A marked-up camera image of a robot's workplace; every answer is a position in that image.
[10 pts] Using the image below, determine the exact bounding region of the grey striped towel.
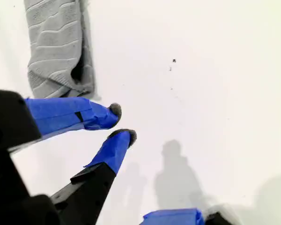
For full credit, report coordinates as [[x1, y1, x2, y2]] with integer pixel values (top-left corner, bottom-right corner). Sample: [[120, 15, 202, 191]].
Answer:
[[23, 0, 101, 100]]

